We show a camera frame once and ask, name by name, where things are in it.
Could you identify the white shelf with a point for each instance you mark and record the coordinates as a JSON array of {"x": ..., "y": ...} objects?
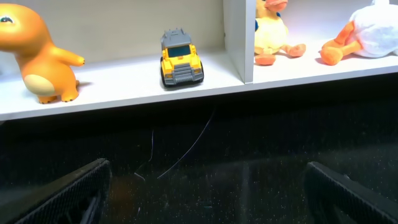
[{"x": 130, "y": 81}]

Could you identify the orange rubber dinosaur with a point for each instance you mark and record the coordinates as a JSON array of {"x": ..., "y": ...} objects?
[{"x": 40, "y": 59}]

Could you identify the white plush duck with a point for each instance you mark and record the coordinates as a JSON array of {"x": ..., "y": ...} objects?
[{"x": 370, "y": 34}]

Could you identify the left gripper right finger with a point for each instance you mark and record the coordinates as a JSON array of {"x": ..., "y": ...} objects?
[{"x": 348, "y": 199}]

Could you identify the yellow plush duck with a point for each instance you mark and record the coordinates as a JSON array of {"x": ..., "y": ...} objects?
[{"x": 270, "y": 34}]

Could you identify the grey and yellow toy truck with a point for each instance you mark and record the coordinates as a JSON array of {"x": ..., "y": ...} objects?
[{"x": 180, "y": 62}]

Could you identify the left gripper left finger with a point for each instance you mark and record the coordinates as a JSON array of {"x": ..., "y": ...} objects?
[{"x": 56, "y": 199}]

